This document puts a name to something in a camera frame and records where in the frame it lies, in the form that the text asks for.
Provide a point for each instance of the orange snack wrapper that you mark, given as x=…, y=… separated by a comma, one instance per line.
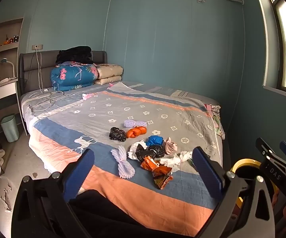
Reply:
x=149, y=164

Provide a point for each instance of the blue plastic bag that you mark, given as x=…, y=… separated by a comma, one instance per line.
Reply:
x=155, y=140

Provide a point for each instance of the blue floral folded quilt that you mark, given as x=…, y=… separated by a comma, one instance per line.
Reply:
x=71, y=78

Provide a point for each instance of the orange plastic bag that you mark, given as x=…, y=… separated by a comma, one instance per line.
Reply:
x=136, y=132

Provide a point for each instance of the patterned bedsheet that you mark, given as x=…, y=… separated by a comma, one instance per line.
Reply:
x=103, y=119

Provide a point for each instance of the grey upholstered bed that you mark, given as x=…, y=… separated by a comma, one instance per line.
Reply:
x=31, y=67

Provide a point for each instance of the beige pillows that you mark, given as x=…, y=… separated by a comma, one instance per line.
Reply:
x=109, y=72

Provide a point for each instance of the floral cloth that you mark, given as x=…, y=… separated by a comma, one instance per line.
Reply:
x=216, y=119

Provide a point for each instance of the pink and white small cloth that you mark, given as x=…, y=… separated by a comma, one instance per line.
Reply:
x=87, y=96

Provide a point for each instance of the dark red snack wrapper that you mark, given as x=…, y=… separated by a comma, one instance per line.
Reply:
x=162, y=177

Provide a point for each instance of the black clothes pile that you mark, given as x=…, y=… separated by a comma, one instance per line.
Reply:
x=74, y=54

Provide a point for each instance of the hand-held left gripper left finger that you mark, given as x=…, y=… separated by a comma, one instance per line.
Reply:
x=79, y=176

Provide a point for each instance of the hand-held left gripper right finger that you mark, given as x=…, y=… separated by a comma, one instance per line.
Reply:
x=207, y=173

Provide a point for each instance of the white desk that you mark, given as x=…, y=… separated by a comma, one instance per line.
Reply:
x=1, y=91

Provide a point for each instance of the black bin with yellow rim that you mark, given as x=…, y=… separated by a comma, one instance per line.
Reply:
x=244, y=161

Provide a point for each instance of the small bottles on shelf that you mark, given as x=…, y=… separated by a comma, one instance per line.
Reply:
x=12, y=39

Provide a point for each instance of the wall power socket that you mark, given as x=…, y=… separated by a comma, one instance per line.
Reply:
x=37, y=46

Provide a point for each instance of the wall shelf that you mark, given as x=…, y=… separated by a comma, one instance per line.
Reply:
x=1, y=48

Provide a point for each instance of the white desk lamp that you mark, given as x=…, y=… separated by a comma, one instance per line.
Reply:
x=4, y=60

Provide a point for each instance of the lilac mesh cloth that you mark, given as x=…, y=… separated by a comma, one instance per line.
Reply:
x=123, y=163

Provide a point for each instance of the pink striped sock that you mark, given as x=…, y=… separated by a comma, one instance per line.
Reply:
x=170, y=148

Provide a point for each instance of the light green waste bin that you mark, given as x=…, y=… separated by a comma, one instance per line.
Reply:
x=10, y=129

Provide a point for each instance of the white tissue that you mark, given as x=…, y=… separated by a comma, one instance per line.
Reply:
x=181, y=156

